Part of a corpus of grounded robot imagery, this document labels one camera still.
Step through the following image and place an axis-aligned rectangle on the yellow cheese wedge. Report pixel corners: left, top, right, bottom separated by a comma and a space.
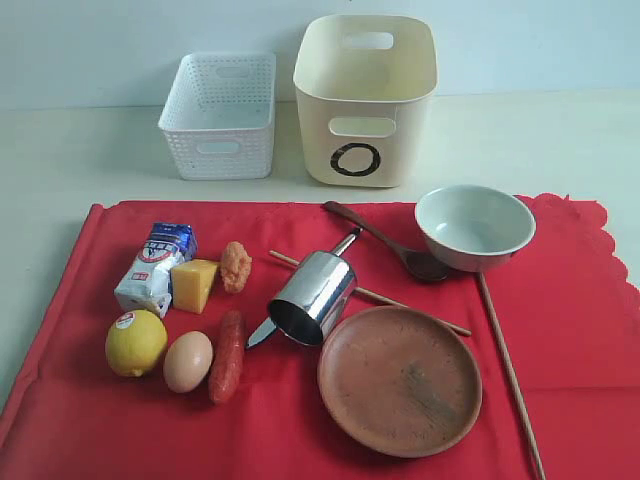
170, 259, 219, 314

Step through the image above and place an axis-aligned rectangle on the blue white milk carton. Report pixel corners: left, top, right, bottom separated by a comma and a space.
114, 222, 197, 319

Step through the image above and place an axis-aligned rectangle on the table knife steel blade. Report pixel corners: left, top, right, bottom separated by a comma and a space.
244, 227, 363, 351

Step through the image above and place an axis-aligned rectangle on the wooden chopstick under cup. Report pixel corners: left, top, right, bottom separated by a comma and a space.
268, 250, 471, 337

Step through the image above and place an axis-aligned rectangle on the stainless steel cup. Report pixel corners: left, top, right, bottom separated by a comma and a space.
267, 250, 359, 348

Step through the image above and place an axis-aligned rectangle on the orange fried chicken nugget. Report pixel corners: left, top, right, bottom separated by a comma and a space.
220, 241, 252, 294

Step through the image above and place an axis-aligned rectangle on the brown egg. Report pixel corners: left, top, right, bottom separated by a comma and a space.
163, 331, 213, 393

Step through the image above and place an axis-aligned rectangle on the brown clay plate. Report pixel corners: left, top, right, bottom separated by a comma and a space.
317, 306, 482, 458

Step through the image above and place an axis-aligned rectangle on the yellow lemon with sticker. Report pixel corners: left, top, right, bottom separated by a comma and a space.
105, 310, 168, 377

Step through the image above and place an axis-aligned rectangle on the red cloth table mat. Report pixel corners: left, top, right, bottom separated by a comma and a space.
1, 194, 639, 479

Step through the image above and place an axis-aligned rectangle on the cream plastic bin black circle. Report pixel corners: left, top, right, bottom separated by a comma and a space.
293, 15, 438, 188

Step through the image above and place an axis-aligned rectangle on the white ceramic bowl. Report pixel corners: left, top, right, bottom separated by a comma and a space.
414, 185, 536, 272

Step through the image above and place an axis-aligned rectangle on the brown wooden spoon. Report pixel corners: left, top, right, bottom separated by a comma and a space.
322, 201, 450, 283

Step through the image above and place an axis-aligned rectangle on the white perforated plastic basket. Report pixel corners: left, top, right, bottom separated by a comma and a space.
158, 52, 276, 180

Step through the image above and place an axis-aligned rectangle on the wooden chopstick right side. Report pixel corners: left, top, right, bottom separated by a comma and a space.
476, 273, 547, 479

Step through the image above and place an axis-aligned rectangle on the red sausage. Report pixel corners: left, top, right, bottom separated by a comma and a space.
208, 310, 246, 405

